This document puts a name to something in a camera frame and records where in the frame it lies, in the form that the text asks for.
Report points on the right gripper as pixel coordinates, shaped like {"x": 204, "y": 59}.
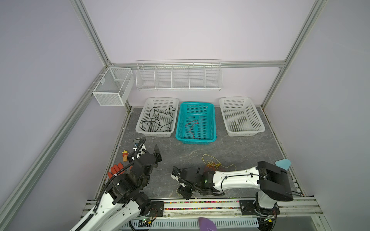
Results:
{"x": 182, "y": 191}

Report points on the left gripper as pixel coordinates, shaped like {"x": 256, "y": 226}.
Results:
{"x": 159, "y": 158}

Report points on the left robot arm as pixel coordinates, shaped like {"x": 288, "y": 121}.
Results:
{"x": 122, "y": 199}

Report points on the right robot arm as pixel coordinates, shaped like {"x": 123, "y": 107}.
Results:
{"x": 271, "y": 181}

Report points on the ice cream cone toy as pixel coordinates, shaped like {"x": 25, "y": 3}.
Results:
{"x": 125, "y": 156}

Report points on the left white plastic basket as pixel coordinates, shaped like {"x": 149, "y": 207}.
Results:
{"x": 158, "y": 117}

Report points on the white plastic basket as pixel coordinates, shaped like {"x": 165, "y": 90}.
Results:
{"x": 158, "y": 117}
{"x": 240, "y": 116}

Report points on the red rubber glove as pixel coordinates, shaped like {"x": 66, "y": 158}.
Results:
{"x": 115, "y": 169}

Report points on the purple object at front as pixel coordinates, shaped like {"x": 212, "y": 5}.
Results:
{"x": 206, "y": 224}

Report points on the teal plastic basket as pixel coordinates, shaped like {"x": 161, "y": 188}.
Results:
{"x": 196, "y": 123}

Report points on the right white plastic basket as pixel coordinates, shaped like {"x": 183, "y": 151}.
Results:
{"x": 240, "y": 116}

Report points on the light blue plastic scraper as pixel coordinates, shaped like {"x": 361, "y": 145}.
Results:
{"x": 283, "y": 163}

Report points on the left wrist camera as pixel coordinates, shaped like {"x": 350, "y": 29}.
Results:
{"x": 138, "y": 144}

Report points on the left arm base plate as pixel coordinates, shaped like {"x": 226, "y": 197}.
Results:
{"x": 155, "y": 209}

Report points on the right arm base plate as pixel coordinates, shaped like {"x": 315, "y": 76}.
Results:
{"x": 249, "y": 207}

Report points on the white mesh wall box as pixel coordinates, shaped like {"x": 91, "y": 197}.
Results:
{"x": 114, "y": 86}

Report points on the white wire wall shelf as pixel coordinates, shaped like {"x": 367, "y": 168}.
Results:
{"x": 185, "y": 74}

